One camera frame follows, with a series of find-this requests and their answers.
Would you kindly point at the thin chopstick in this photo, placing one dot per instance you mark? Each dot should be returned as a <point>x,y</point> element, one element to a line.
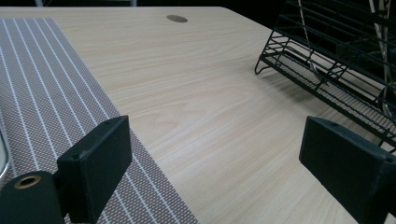
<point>383,46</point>
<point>306,37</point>

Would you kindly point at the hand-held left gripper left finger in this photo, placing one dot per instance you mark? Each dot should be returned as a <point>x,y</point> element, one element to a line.
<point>96,161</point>

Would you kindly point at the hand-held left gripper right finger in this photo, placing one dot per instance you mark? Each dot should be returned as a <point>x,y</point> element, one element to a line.
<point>348,165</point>

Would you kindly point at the grey striped placemat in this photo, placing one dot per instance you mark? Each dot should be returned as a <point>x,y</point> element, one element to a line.
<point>46,77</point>

